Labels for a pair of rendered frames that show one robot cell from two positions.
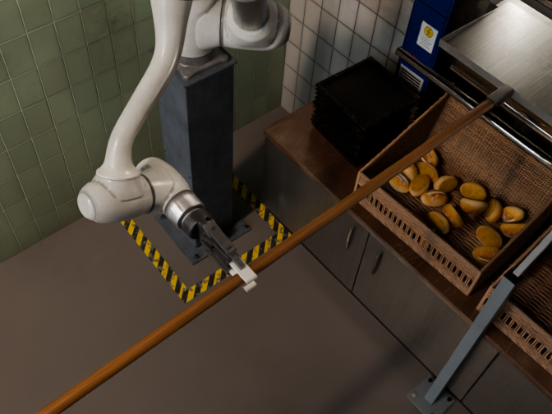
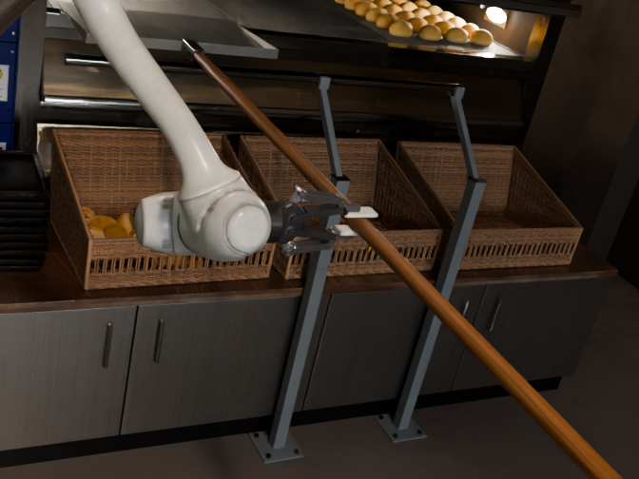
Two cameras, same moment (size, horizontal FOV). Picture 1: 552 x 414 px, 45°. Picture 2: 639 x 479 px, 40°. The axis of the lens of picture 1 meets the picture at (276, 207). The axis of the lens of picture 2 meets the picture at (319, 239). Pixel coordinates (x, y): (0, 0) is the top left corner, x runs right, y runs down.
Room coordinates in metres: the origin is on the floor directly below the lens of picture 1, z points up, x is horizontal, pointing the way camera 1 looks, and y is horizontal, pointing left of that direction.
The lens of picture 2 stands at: (0.53, 1.51, 1.80)
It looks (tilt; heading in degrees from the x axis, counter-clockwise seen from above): 25 degrees down; 283
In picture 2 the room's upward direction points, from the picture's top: 13 degrees clockwise
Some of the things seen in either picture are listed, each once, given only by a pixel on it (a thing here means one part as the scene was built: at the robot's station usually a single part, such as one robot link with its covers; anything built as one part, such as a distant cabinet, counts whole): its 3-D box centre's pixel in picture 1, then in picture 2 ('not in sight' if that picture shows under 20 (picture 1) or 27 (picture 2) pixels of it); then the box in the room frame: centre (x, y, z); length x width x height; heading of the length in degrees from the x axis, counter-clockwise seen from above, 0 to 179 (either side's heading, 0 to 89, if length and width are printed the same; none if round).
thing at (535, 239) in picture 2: not in sight; (483, 202); (0.64, -1.49, 0.72); 0.56 x 0.49 x 0.28; 44
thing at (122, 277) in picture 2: (458, 187); (161, 203); (1.50, -0.64, 0.72); 0.56 x 0.49 x 0.28; 46
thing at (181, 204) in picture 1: (186, 211); not in sight; (0.96, 0.22, 1.17); 0.09 x 0.06 x 0.09; 134
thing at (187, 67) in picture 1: (187, 52); not in sight; (1.72, 0.35, 1.03); 0.22 x 0.18 x 0.06; 133
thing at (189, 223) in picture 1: (204, 231); (280, 221); (0.91, 0.17, 1.17); 0.09 x 0.07 x 0.08; 44
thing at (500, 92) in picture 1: (499, 96); (193, 50); (1.47, -0.62, 1.19); 0.09 x 0.04 x 0.03; 135
